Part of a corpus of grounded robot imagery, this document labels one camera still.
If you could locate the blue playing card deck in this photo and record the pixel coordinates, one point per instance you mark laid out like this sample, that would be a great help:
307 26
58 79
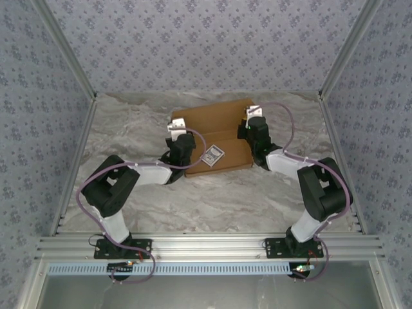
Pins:
211 156

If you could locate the brown cardboard box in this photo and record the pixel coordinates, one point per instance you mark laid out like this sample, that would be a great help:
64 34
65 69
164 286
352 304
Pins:
212 116

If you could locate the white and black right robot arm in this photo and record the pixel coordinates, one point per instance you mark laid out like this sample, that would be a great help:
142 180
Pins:
309 225

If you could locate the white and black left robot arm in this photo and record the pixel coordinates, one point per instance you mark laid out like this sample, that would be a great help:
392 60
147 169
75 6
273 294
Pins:
116 225

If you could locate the small black circuit board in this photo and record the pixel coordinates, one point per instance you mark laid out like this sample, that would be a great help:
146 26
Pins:
301 269
119 267

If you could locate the grey metal panel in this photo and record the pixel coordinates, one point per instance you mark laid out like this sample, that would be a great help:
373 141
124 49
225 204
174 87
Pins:
209 293

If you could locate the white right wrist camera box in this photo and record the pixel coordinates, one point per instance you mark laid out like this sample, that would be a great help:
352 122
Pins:
255 111

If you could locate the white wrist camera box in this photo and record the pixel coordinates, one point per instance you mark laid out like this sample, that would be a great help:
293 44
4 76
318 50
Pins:
255 111
176 127

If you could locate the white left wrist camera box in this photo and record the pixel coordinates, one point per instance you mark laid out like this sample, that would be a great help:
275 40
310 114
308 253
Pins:
176 127

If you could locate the aluminium table side rail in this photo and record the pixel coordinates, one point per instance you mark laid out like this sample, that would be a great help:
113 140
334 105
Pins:
82 141
334 135

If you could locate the aluminium mounting rail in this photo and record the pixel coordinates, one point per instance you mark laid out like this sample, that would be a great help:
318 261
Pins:
209 246

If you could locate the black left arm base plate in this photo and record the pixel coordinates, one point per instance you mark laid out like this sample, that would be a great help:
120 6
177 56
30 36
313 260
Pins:
141 252

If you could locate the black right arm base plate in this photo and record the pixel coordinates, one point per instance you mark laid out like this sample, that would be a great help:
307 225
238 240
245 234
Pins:
277 251

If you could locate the aluminium frame post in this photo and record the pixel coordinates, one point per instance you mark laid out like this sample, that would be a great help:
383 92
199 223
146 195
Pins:
351 48
64 48

